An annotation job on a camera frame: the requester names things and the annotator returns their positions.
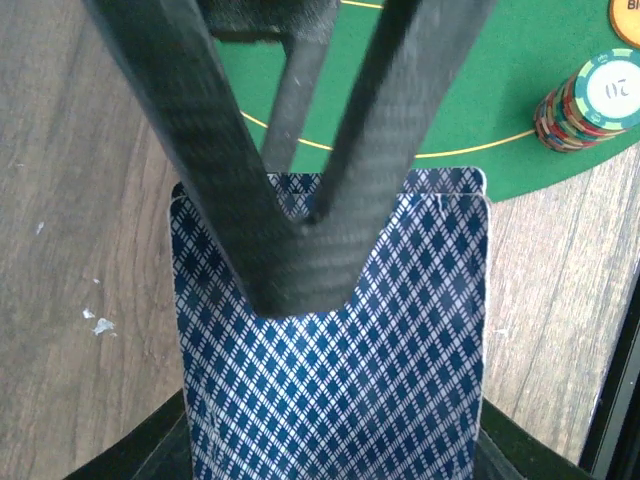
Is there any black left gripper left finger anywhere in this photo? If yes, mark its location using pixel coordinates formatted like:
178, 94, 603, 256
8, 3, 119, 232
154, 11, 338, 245
87, 1, 380, 318

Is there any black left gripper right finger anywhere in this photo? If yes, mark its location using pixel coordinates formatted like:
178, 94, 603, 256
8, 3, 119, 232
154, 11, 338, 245
259, 0, 499, 226

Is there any orange round blind button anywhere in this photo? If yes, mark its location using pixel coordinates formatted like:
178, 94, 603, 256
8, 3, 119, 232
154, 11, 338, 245
609, 0, 640, 48

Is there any blue patterned card deck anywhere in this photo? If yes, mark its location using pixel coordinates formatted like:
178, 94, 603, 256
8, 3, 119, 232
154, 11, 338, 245
169, 167, 489, 479

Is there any round green poker mat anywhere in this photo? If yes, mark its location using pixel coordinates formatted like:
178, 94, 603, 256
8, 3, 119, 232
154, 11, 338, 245
212, 0, 640, 204

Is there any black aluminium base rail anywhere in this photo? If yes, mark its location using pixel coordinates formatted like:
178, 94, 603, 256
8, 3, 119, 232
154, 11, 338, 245
580, 287, 639, 479

